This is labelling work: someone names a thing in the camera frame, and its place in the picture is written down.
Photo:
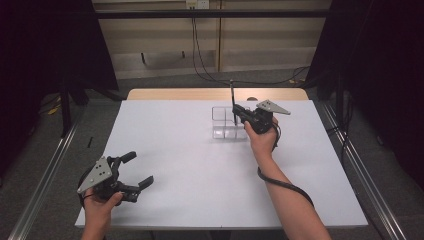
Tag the yellow vertical wall pipe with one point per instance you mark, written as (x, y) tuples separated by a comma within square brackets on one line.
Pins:
[(218, 36)]

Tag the black metal stand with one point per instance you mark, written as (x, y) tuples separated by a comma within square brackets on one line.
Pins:
[(65, 110)]

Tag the black pen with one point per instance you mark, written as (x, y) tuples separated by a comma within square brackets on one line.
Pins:
[(232, 95)]

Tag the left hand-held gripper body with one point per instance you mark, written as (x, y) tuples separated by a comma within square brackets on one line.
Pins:
[(96, 175)]

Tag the small black floor item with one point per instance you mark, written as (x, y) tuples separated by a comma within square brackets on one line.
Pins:
[(90, 142)]

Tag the metal floor rail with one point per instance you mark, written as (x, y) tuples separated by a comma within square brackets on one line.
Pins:
[(43, 186), (373, 193)]

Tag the white wall socket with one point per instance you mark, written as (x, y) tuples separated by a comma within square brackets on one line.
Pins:
[(198, 4)]

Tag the white table board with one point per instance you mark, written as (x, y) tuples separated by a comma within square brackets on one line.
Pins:
[(200, 180)]

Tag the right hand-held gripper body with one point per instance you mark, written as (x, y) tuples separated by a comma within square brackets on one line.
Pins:
[(263, 121)]

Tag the black horizontal frame bar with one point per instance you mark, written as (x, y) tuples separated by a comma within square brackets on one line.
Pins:
[(213, 13)]

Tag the black curtain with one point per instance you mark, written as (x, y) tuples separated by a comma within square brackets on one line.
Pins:
[(46, 50), (383, 66)]

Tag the clear plastic pen holder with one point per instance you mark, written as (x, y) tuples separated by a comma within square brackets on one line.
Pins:
[(223, 128)]

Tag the person's right hand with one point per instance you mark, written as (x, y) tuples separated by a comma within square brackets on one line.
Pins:
[(263, 143)]

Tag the person's left hand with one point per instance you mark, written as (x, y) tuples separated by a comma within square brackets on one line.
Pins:
[(98, 211)]

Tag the dark table grommet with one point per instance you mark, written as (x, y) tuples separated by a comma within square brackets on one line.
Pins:
[(252, 98)]

